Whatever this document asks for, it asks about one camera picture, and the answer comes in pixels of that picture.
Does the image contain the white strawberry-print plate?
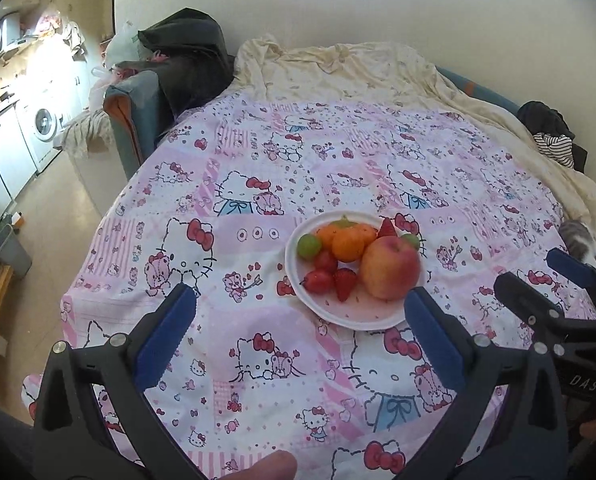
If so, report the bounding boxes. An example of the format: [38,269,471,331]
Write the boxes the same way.
[284,210,426,332]

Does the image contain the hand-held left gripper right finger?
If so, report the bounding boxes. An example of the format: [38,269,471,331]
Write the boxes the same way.
[393,287,571,480]

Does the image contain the pink cartoon printed blanket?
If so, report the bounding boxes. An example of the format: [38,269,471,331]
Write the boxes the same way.
[20,97,596,480]

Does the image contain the kitchen counter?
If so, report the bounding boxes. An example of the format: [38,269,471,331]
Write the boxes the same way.
[0,35,86,126]

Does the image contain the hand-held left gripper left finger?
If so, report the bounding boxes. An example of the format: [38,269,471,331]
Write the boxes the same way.
[34,284,206,480]

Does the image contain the white plastic bag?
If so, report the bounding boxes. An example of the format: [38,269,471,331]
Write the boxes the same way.
[100,20,146,68]

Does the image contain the grey tabby cat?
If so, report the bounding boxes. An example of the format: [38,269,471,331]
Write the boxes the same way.
[558,219,596,271]

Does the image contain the teal mattress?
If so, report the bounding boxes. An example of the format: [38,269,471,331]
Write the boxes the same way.
[435,66,524,113]

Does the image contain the white washing machine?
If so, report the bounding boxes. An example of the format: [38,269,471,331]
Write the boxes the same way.
[15,92,71,176]

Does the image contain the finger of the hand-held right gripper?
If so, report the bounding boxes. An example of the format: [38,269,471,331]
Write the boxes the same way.
[495,272,566,333]
[548,248,596,293]

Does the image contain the black clothing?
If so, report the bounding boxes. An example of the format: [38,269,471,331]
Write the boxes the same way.
[517,101,588,171]

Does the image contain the dark plastic bag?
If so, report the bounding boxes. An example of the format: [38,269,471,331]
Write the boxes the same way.
[138,8,226,56]

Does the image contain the beige towel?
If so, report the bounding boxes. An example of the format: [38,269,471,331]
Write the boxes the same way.
[52,110,116,161]

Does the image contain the person's left hand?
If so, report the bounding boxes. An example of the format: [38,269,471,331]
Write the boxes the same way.
[238,451,299,480]

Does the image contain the grey bin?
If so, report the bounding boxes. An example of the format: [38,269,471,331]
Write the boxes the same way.
[0,222,32,281]

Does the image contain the person's dark trousers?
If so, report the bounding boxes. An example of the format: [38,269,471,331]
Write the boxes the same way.
[0,397,153,480]

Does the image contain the white hanging cloth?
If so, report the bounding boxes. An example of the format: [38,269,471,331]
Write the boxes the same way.
[60,20,88,61]

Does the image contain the white kitchen base cabinets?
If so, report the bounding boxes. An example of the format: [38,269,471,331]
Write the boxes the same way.
[0,105,38,221]

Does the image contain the cream blanket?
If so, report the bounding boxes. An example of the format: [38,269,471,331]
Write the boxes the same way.
[233,35,596,266]

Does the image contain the red cherry tomato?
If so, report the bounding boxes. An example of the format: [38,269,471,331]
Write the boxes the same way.
[313,250,339,273]
[303,269,335,293]

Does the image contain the large orange tangerine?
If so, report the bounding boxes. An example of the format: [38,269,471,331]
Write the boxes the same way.
[332,227,376,263]

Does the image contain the small orange tangerine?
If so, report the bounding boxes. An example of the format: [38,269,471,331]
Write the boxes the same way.
[315,222,346,248]

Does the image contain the black jacket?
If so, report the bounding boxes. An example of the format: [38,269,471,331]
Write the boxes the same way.
[122,52,236,121]

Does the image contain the black white striped cloth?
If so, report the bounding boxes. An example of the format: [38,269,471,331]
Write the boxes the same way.
[533,132,576,168]

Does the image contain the red yellow apple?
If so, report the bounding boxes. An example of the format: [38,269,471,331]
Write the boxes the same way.
[361,236,423,302]

